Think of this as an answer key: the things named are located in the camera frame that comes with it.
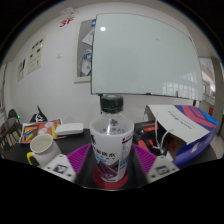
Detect open colourful cardboard box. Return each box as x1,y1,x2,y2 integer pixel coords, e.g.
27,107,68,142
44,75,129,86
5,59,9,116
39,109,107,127
143,104,220,167

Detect white cable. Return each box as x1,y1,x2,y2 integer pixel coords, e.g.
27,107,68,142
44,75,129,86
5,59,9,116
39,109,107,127
152,112,176,155

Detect flat round red coaster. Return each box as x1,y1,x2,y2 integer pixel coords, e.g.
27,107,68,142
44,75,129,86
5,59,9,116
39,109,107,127
92,166,130,191

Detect black bag with white print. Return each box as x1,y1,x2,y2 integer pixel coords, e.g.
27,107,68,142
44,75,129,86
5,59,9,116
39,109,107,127
29,105,48,124

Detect black and red tool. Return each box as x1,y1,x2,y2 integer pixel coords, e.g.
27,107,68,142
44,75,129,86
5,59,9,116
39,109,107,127
133,121,178,155

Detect colourful printed booklet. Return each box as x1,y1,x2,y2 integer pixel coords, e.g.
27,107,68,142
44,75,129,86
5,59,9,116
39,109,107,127
18,118,64,144

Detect black chair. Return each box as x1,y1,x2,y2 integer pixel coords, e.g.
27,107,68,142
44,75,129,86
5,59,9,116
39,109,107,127
7,108,22,122

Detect white mug with yellow handle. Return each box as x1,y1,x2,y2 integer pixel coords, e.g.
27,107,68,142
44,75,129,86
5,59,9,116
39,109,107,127
26,133,63,168

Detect large whiteboard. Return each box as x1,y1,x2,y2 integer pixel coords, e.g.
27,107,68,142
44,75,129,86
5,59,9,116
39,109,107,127
90,12,204,102

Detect clear black-capped water bottle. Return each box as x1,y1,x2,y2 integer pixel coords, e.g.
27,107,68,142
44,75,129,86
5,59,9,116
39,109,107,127
89,94,135,184

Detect large white wall poster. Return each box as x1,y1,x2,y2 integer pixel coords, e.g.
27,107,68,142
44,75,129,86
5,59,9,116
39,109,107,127
26,37,46,75

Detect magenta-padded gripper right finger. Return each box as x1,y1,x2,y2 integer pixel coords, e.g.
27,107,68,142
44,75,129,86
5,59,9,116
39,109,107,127
128,143,181,188

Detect small white wall poster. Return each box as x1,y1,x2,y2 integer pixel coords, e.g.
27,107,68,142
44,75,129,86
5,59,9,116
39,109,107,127
16,58,27,83

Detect red wall sign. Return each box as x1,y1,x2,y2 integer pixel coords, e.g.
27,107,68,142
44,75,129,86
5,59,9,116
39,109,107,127
59,17,75,28

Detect brown round wooden table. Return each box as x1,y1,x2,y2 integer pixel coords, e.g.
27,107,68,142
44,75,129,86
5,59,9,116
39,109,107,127
0,116,23,149

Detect white flat case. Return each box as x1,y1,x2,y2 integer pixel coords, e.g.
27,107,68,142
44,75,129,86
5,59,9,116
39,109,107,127
54,122,84,137

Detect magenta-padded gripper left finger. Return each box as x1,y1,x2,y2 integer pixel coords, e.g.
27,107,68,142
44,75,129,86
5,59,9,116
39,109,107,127
41,143,97,188

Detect grey notice board with papers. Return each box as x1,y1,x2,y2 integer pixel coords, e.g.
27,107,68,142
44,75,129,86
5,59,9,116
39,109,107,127
73,18,98,84

